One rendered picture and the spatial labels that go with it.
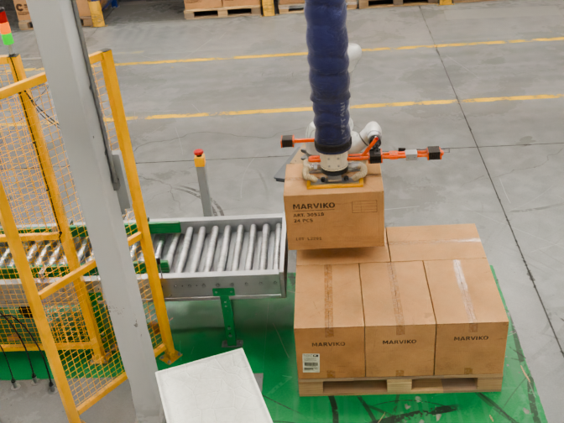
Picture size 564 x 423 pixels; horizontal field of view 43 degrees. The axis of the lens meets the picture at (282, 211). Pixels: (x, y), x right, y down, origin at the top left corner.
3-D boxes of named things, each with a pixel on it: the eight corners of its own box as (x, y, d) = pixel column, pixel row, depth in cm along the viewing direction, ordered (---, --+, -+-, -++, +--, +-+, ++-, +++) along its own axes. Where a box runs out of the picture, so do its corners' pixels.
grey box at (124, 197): (91, 210, 347) (76, 156, 331) (93, 205, 351) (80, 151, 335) (130, 208, 345) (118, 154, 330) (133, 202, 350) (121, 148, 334)
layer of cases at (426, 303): (298, 378, 422) (294, 328, 401) (300, 277, 506) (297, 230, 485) (503, 373, 413) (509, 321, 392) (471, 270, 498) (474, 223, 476)
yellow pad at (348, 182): (306, 190, 429) (305, 182, 426) (307, 181, 437) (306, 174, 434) (362, 187, 425) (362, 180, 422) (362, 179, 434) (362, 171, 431)
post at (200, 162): (211, 274, 542) (193, 158, 489) (213, 268, 547) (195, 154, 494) (221, 274, 541) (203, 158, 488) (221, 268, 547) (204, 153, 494)
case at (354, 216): (288, 250, 446) (283, 195, 424) (290, 216, 479) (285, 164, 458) (384, 246, 440) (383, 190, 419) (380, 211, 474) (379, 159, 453)
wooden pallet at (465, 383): (299, 396, 430) (298, 379, 422) (301, 292, 514) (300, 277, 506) (501, 391, 421) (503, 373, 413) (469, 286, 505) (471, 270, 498)
